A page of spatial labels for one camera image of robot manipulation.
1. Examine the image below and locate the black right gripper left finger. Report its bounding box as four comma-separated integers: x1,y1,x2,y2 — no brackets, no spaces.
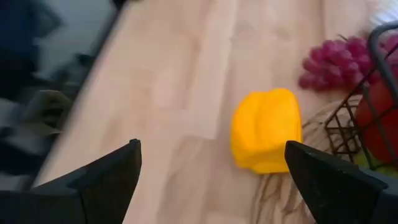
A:
0,139,142,224

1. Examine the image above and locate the yellow bell pepper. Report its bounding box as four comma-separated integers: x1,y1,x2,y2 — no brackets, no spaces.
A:
229,88,303,175

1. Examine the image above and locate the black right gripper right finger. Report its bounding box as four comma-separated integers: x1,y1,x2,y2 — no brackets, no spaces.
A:
284,140,398,224

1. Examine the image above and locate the dark red pomegranate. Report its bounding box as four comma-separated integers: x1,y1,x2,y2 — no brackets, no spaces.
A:
354,80,398,164

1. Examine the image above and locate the purple grape bunch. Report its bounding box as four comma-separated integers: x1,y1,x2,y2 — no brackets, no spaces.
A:
297,34,382,93

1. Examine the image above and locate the woven straw placemat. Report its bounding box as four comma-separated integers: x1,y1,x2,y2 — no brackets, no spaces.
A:
248,95,369,224

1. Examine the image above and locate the black wire basket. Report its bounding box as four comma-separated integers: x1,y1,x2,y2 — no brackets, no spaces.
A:
324,21,398,171

